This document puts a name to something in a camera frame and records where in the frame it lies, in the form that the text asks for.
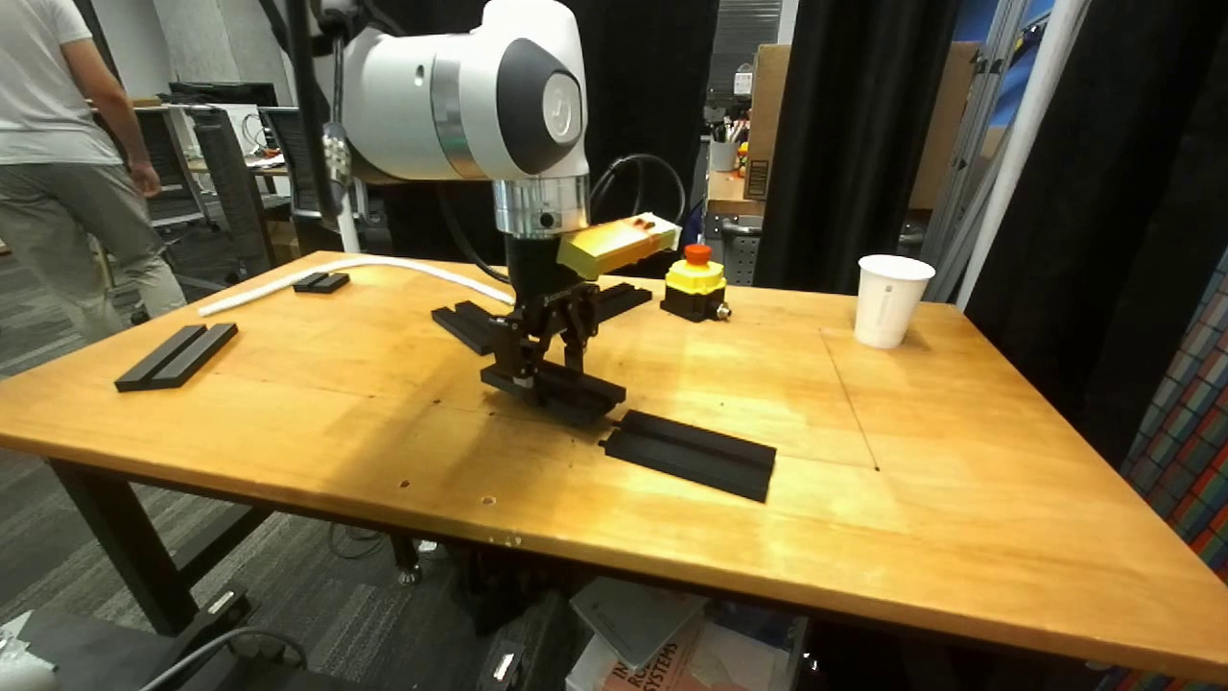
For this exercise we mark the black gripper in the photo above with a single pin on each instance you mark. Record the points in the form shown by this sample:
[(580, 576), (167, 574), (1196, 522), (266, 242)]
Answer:
[(536, 274)]

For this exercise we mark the wide black grooved track piece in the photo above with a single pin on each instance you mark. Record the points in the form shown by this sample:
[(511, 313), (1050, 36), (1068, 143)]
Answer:
[(693, 454)]

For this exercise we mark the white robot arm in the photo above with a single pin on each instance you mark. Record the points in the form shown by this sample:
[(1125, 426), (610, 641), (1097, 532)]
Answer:
[(463, 100)]

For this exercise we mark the yellow emergency stop button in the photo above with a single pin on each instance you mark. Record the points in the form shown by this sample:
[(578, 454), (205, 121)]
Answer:
[(699, 288)]

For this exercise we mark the white slanted pole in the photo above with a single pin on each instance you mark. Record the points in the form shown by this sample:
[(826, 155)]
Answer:
[(1020, 141), (345, 222)]

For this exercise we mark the small black notched block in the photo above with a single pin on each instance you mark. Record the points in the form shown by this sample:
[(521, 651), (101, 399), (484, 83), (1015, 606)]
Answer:
[(319, 281)]

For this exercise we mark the wide black curtain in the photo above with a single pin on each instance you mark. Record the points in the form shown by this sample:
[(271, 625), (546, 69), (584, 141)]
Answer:
[(653, 79)]

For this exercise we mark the grey flat bag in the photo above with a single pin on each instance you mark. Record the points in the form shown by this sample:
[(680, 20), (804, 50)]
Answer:
[(633, 615)]

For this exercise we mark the black bag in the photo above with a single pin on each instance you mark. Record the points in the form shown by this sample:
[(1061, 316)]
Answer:
[(532, 645)]

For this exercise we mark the brown cardboard box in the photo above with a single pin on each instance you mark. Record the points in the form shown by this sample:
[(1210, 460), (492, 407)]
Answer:
[(768, 121)]

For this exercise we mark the black office chair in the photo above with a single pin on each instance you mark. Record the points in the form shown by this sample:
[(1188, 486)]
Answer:
[(236, 179), (273, 165)]

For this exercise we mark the white paper cup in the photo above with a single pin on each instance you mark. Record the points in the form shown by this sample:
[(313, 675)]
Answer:
[(892, 302)]

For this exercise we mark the box with red print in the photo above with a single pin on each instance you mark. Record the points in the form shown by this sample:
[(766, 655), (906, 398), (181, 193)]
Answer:
[(716, 656)]

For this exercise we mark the narrow black grooved track piece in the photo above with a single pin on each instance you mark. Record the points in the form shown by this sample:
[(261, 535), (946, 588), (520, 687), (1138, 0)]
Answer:
[(177, 354)]

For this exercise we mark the brown cardboard board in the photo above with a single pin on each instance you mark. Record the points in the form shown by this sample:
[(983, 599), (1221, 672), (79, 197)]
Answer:
[(947, 128)]

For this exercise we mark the black table leg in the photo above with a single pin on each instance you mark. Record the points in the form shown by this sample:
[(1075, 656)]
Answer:
[(119, 537)]

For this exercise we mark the person in light grey shirt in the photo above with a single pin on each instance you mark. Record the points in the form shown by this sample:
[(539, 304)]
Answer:
[(57, 128)]

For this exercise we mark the multicoloured woven cloth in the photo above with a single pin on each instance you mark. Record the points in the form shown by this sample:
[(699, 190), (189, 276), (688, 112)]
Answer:
[(1190, 435)]

